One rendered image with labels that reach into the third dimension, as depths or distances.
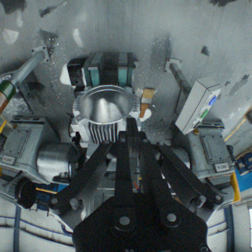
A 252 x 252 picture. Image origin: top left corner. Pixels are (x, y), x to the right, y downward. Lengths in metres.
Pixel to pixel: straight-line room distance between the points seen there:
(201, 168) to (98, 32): 0.76
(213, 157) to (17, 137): 1.14
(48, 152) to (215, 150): 0.92
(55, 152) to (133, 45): 0.61
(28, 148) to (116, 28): 0.73
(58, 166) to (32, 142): 0.23
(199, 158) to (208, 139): 0.14
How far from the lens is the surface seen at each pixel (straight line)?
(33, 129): 0.87
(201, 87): 0.32
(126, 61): 0.44
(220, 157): 0.82
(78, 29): 0.52
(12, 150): 0.87
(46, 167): 0.73
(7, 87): 0.42
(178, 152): 0.71
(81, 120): 0.33
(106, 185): 0.82
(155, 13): 0.50
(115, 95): 0.44
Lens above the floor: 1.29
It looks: 37 degrees down
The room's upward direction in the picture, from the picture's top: 179 degrees counter-clockwise
